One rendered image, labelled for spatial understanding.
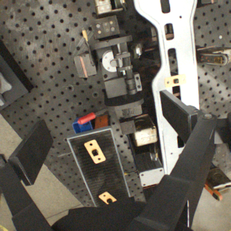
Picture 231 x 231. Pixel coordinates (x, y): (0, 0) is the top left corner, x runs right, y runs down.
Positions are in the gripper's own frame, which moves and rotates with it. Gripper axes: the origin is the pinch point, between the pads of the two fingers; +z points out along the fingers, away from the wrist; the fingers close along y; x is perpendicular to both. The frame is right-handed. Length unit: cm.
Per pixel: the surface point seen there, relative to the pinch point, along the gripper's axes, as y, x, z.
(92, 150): -9.3, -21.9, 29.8
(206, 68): 55, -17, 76
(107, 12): 5.3, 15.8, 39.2
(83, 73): -6.2, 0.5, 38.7
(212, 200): 106, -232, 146
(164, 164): 16, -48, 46
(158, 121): 16, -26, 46
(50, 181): -99, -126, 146
